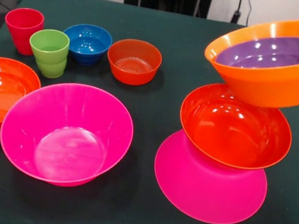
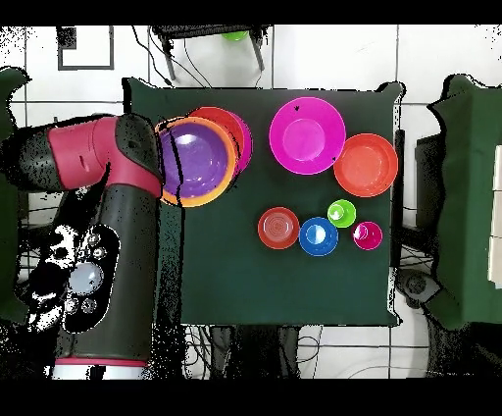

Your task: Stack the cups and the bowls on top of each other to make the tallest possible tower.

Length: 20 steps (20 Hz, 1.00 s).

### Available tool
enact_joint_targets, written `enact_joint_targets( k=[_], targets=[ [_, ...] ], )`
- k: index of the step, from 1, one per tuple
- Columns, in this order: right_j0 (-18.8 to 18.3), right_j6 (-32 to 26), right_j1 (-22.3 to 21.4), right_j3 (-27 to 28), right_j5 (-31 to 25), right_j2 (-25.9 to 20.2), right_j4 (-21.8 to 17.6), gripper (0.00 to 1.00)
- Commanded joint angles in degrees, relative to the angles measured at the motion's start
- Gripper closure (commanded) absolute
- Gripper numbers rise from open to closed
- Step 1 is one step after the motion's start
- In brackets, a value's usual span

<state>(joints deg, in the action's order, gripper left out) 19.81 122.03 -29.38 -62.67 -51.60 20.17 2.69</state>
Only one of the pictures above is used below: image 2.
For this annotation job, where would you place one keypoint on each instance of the small red bowl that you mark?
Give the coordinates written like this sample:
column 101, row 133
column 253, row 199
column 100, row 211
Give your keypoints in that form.
column 278, row 227

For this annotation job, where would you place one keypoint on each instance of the orange bowl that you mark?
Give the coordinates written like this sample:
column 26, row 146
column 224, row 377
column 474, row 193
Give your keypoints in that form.
column 233, row 161

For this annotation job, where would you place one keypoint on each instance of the pink bowl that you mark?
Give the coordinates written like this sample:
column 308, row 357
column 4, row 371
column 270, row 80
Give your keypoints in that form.
column 306, row 135
column 248, row 145

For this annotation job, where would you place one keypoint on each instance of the deep red-orange bowl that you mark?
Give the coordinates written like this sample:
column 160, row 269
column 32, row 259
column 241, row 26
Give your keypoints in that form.
column 227, row 119

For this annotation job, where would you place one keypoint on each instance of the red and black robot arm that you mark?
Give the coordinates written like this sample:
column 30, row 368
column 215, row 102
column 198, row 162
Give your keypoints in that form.
column 129, row 255

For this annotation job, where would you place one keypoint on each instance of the blue bowl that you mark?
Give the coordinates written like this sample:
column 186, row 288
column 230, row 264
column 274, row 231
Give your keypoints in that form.
column 318, row 236

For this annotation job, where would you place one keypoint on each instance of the dark green tablecloth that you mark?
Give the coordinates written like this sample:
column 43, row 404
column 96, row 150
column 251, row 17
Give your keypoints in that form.
column 235, row 282

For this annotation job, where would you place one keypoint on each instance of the green cup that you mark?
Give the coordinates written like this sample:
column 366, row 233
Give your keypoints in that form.
column 342, row 214

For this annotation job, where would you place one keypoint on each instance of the red cup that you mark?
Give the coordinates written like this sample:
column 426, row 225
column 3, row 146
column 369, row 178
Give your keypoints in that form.
column 367, row 235

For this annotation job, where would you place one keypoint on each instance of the shallow red-orange bowl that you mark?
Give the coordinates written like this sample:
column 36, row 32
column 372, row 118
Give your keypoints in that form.
column 366, row 165

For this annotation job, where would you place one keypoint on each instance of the lime green bowl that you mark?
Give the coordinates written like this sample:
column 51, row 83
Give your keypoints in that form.
column 235, row 36

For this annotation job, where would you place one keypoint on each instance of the black office chair base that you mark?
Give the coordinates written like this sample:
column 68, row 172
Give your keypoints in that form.
column 415, row 285

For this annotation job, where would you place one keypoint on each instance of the black stool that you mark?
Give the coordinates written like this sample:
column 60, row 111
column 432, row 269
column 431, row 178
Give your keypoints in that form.
column 204, row 30

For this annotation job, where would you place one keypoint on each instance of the green cloth side table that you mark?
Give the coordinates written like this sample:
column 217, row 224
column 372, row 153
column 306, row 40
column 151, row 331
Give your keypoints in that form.
column 470, row 196
column 8, row 98

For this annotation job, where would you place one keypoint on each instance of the white boxes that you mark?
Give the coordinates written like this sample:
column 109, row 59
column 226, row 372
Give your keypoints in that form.
column 497, row 255

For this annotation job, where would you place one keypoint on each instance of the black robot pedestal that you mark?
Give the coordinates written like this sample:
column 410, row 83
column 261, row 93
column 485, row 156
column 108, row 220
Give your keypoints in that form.
column 251, row 353

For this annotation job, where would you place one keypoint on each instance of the black table frame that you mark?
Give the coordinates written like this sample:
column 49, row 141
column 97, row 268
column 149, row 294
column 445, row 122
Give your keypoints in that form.
column 399, row 176

